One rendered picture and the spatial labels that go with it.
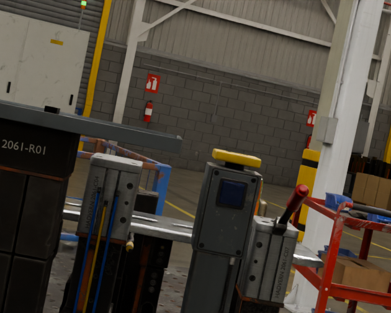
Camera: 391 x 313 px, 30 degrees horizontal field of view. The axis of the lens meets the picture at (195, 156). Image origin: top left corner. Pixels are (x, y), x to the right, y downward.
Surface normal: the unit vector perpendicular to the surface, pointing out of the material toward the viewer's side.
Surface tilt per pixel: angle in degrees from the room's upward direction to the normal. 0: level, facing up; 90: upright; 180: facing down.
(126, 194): 90
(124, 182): 90
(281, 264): 90
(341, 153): 90
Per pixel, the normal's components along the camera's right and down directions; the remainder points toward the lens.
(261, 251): 0.05, 0.07
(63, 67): 0.38, 0.13
